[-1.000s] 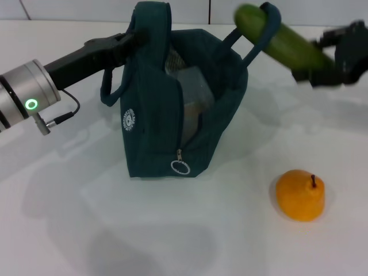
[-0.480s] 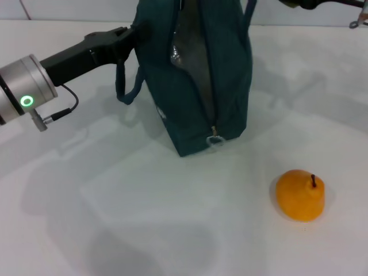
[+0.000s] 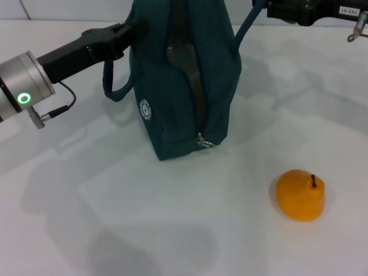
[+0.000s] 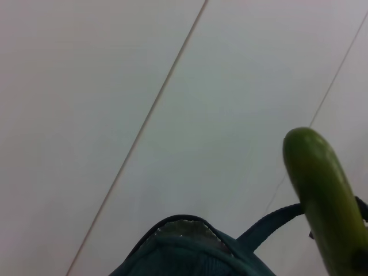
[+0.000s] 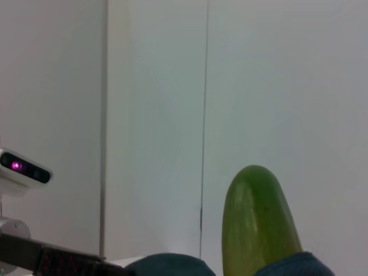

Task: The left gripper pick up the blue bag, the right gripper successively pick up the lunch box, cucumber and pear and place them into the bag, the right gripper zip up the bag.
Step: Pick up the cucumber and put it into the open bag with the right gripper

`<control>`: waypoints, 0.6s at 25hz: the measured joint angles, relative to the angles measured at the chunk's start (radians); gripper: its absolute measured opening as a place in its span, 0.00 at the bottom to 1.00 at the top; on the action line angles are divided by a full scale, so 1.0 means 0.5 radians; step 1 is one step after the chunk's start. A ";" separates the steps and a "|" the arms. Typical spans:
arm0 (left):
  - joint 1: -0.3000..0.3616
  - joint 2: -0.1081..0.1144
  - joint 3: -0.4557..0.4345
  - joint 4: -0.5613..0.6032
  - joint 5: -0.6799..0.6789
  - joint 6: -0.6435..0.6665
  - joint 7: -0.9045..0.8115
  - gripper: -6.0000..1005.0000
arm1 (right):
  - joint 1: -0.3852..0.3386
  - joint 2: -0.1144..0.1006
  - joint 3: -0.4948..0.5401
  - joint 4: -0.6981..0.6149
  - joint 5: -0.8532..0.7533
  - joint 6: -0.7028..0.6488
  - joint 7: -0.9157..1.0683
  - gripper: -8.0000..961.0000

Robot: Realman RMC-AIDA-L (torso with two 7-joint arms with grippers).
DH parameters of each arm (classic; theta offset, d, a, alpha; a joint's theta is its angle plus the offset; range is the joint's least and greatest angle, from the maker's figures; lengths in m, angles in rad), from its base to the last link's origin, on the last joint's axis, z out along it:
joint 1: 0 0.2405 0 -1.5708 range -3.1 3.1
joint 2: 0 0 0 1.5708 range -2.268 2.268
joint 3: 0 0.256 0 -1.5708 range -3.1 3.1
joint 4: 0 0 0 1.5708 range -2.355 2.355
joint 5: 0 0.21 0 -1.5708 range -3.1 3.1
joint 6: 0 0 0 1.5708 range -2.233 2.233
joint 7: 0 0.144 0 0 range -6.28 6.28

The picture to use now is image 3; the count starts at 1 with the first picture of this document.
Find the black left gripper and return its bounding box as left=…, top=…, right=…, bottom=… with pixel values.
left=36, top=17, right=150, bottom=86

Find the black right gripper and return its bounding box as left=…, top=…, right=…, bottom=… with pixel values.
left=252, top=0, right=368, bottom=28

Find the dark teal insulated lunch bag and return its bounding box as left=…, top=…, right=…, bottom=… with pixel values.
left=102, top=0, right=270, bottom=162

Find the orange pear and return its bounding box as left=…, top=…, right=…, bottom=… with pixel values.
left=275, top=168, right=326, bottom=223

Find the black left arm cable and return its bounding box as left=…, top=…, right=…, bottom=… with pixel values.
left=39, top=81, right=77, bottom=122

